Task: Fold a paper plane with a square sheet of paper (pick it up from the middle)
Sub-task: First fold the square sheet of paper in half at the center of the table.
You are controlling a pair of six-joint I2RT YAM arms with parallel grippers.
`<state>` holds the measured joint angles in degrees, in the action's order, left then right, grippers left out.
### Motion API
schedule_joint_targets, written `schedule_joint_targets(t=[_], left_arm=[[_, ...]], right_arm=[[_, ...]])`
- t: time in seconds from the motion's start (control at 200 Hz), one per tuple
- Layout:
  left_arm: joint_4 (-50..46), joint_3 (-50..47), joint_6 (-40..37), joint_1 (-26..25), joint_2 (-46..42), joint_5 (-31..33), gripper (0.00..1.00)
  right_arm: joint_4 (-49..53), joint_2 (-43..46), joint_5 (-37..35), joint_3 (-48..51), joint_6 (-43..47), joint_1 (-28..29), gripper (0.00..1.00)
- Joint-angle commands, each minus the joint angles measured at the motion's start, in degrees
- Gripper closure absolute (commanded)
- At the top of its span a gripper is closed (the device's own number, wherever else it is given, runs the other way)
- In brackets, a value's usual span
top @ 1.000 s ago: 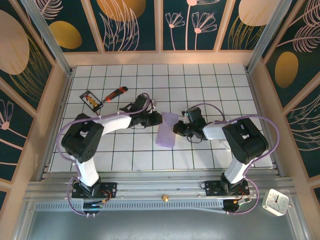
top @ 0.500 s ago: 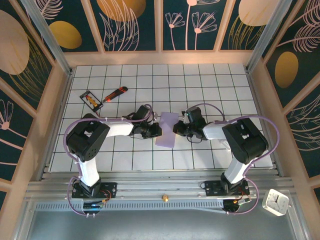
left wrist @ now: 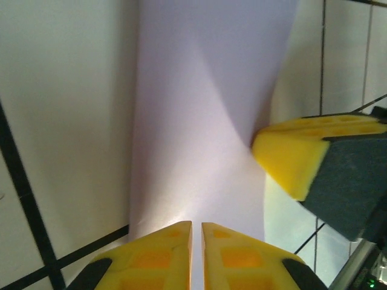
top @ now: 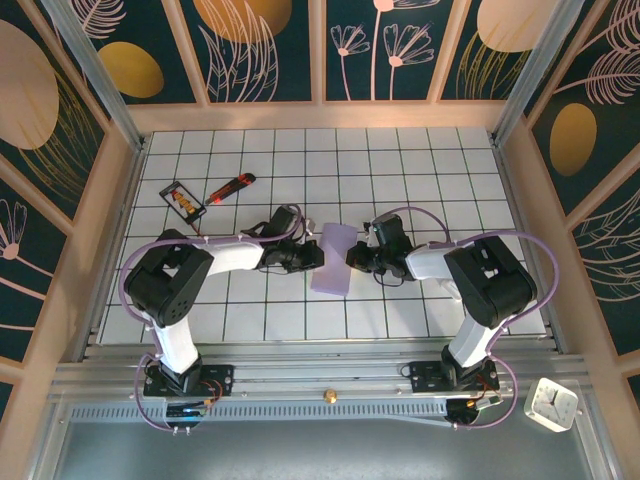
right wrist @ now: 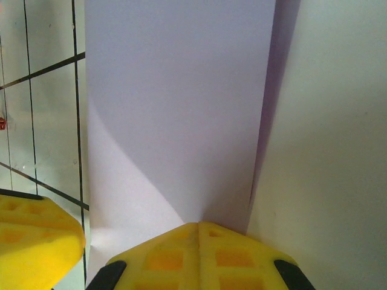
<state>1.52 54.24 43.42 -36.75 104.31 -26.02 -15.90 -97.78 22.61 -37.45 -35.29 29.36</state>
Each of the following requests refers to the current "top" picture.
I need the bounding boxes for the red and black utility knife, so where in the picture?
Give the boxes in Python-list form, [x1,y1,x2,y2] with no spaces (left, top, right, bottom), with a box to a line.
[203,172,257,206]

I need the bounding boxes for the wall panel, feather, gold oval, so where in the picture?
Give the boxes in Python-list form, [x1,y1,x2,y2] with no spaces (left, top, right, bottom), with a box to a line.
[74,0,210,107]

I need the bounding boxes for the wall panel, large cream circle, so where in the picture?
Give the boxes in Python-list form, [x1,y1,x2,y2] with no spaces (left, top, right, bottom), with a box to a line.
[0,0,111,236]

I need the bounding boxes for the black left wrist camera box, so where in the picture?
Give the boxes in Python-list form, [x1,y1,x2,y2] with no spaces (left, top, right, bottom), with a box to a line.
[259,204,317,244]

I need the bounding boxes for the black battery pack, red lead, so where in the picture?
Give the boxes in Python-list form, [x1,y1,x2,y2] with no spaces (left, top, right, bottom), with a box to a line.
[158,180,208,236]

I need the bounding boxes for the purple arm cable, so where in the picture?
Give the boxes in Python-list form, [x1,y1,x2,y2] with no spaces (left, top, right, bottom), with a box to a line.
[121,203,306,435]
[397,205,559,432]

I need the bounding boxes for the wall panel, gold oval, branch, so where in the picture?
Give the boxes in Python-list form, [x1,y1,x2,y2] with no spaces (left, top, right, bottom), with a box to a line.
[522,0,640,219]

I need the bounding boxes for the lilac paper sheet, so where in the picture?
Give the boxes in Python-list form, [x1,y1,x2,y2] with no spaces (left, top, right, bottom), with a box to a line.
[309,223,359,297]

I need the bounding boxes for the white square clock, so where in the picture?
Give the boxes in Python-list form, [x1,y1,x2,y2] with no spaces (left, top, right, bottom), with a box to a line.
[522,377,580,434]

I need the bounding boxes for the aluminium side rail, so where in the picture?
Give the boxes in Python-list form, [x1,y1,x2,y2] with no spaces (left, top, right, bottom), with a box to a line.
[74,144,147,362]
[493,142,570,355]

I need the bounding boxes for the grey slotted cable duct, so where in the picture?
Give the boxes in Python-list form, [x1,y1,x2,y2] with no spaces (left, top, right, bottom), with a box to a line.
[67,402,451,422]

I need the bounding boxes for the wall panel, cream circle, gold lines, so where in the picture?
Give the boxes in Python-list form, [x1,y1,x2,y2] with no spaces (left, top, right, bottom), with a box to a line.
[438,0,551,104]

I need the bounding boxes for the aluminium frame beam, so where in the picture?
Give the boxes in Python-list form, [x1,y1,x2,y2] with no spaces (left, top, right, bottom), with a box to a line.
[49,344,601,402]

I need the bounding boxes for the small controller board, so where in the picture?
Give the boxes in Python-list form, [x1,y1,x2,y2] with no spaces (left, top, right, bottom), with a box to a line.
[164,399,210,420]

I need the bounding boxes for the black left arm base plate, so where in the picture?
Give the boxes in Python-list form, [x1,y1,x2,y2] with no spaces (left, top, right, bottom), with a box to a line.
[143,364,235,397]

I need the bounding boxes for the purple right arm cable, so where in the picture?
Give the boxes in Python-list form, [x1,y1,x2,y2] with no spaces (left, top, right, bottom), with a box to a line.
[397,205,559,432]

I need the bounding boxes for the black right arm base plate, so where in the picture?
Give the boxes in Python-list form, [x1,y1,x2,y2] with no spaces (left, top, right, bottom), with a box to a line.
[409,360,500,394]

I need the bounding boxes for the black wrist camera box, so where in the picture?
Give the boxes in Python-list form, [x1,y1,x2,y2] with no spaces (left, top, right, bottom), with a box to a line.
[366,213,414,249]
[259,204,317,244]

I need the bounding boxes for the wall panel, single pink flower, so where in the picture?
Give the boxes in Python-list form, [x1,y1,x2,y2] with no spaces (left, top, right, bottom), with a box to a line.
[0,154,76,369]

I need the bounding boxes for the wall panel, pink leaf outlines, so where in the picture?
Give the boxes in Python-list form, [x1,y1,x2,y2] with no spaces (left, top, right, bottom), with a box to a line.
[567,179,640,359]

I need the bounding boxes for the wall panel, gold circle, leaves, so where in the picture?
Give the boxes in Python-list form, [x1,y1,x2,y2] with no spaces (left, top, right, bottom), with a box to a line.
[178,0,321,106]

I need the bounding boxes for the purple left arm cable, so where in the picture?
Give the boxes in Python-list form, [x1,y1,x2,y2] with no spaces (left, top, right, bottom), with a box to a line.
[121,203,306,435]

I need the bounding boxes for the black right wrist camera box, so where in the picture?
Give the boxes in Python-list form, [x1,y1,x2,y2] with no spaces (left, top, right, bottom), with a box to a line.
[366,213,414,249]

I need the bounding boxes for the aluminium corner post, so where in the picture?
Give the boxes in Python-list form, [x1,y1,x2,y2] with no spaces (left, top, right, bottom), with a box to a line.
[39,0,149,151]
[492,0,584,146]

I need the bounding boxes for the wall panel, pink flowers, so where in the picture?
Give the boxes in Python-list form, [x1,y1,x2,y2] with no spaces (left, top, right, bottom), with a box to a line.
[322,0,454,105]

